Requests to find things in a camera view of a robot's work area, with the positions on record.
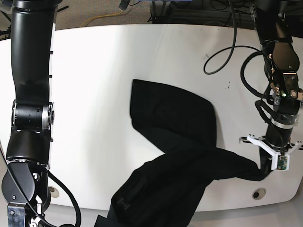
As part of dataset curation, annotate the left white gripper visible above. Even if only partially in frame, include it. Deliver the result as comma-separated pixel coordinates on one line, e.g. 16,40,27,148
239,135,303,176

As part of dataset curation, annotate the black printed T-shirt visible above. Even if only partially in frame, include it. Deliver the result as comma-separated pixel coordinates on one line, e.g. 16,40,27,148
95,79,267,227

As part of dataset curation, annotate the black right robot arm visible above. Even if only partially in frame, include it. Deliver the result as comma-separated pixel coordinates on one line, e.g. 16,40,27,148
1,0,81,227

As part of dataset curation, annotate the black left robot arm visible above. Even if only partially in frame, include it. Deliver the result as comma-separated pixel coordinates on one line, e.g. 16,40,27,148
241,0,303,175

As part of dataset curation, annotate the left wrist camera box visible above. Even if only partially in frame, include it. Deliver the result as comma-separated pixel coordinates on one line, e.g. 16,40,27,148
276,155,290,171

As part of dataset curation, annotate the right table cable grommet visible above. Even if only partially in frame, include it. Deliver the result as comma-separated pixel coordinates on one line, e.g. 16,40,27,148
252,188,267,200

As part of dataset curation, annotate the table cable grommet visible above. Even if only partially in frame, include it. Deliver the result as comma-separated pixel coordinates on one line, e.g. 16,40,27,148
252,188,267,200
48,186,60,198

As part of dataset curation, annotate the black cable loop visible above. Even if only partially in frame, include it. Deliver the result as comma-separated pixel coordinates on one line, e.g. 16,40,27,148
204,0,263,75

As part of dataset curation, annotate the left table cable grommet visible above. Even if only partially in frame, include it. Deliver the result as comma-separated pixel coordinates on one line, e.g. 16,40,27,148
48,186,60,198

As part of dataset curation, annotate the yellow cable on floor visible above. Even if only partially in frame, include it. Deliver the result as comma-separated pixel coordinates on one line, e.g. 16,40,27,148
81,9,124,27

